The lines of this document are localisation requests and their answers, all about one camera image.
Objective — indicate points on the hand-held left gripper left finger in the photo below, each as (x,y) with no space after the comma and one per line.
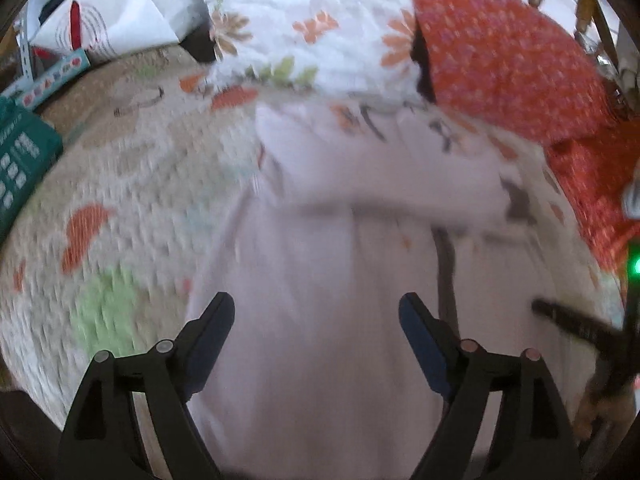
(210,330)

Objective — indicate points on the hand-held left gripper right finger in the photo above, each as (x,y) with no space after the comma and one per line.
(420,335)

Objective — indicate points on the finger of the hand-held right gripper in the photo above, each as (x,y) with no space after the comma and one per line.
(575,322)

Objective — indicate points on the pale pink cloth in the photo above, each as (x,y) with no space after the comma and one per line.
(310,260)

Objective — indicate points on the person's right hand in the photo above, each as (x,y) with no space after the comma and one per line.
(600,412)

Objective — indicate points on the orange floral cloth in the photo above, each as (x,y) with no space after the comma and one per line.
(595,195)

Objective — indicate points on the quilted patchwork bedspread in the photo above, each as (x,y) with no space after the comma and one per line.
(125,185)

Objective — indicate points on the orange floral pillow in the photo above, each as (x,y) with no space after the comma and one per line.
(505,65)

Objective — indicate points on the flat box with teal edge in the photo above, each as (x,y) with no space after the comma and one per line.
(50,77)

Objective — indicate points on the white bag with red print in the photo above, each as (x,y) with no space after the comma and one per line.
(130,5)

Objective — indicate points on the perforated metal strip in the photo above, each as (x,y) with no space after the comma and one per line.
(25,45)

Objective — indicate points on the white floral pillow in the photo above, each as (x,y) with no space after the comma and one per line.
(310,5)

